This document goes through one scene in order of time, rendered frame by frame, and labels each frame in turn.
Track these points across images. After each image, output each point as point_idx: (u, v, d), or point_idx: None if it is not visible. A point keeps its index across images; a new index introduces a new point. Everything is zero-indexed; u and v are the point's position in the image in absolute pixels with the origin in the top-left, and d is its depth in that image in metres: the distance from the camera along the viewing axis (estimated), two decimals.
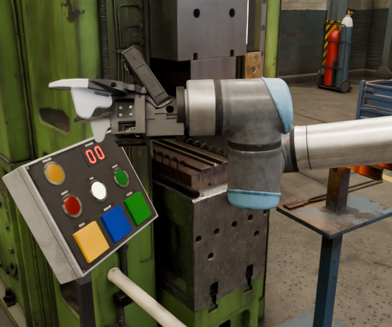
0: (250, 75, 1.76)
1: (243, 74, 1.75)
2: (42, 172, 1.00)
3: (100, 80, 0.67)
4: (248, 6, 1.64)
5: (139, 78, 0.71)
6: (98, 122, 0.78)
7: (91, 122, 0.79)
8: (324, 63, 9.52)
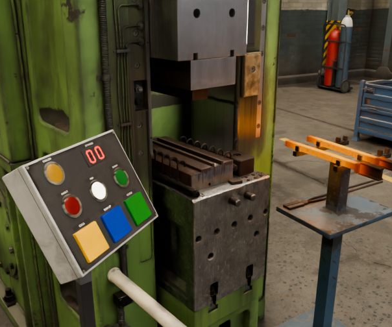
0: (250, 75, 1.76)
1: (243, 74, 1.75)
2: (42, 172, 1.00)
3: None
4: (248, 6, 1.64)
5: None
6: None
7: None
8: (324, 63, 9.52)
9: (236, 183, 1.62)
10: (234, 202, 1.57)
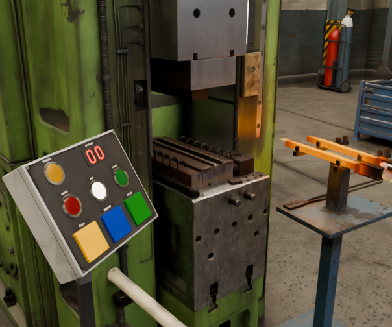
0: (250, 75, 1.76)
1: (243, 74, 1.75)
2: (42, 172, 1.00)
3: (391, 168, 1.57)
4: (248, 6, 1.64)
5: None
6: None
7: None
8: (324, 63, 9.52)
9: (236, 183, 1.62)
10: (234, 202, 1.57)
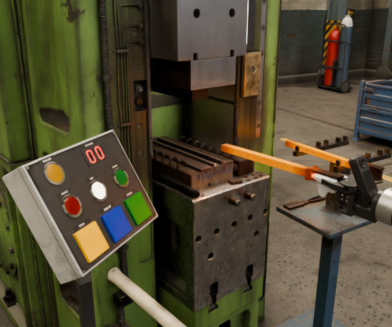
0: (250, 75, 1.76)
1: (243, 74, 1.75)
2: (42, 172, 1.00)
3: (325, 181, 1.20)
4: (248, 6, 1.64)
5: (355, 180, 1.15)
6: None
7: None
8: (324, 63, 9.52)
9: (236, 183, 1.62)
10: (234, 202, 1.57)
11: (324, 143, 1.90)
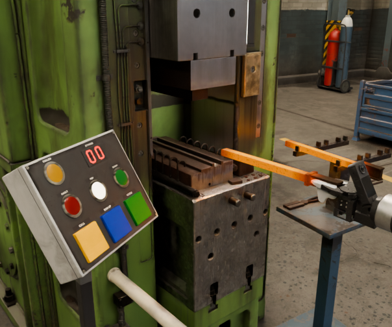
0: (250, 75, 1.76)
1: (243, 74, 1.75)
2: (42, 172, 1.00)
3: (324, 187, 1.21)
4: (248, 6, 1.64)
5: (354, 186, 1.16)
6: None
7: None
8: (324, 63, 9.52)
9: (236, 183, 1.62)
10: (234, 202, 1.57)
11: (324, 143, 1.90)
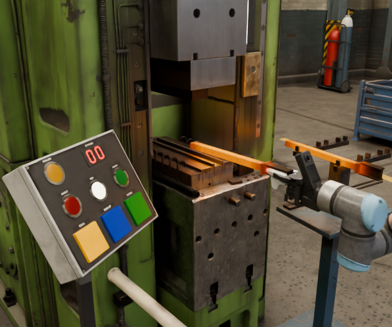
0: (250, 75, 1.76)
1: (243, 74, 1.75)
2: (42, 172, 1.00)
3: (276, 174, 1.34)
4: (248, 6, 1.64)
5: (301, 174, 1.29)
6: None
7: None
8: (324, 63, 9.52)
9: (236, 183, 1.62)
10: (234, 202, 1.57)
11: (324, 143, 1.90)
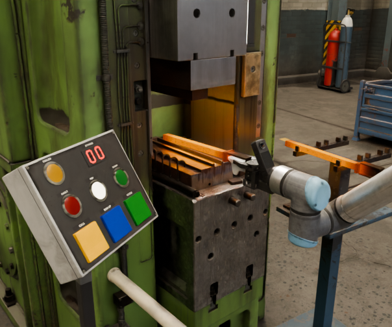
0: (250, 75, 1.76)
1: (243, 74, 1.75)
2: (42, 172, 1.00)
3: (235, 161, 1.46)
4: (248, 6, 1.64)
5: (256, 159, 1.41)
6: None
7: None
8: (324, 63, 9.52)
9: (236, 183, 1.62)
10: (234, 202, 1.57)
11: (324, 143, 1.90)
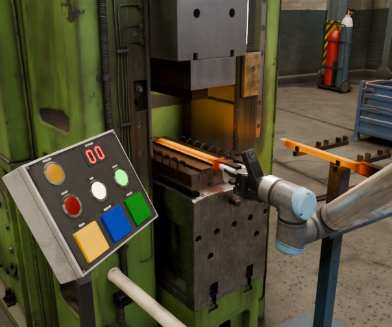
0: (250, 75, 1.76)
1: (243, 74, 1.75)
2: (42, 172, 1.00)
3: (226, 170, 1.51)
4: (248, 6, 1.64)
5: (246, 169, 1.46)
6: None
7: None
8: (324, 63, 9.52)
9: None
10: (234, 202, 1.57)
11: (324, 143, 1.90)
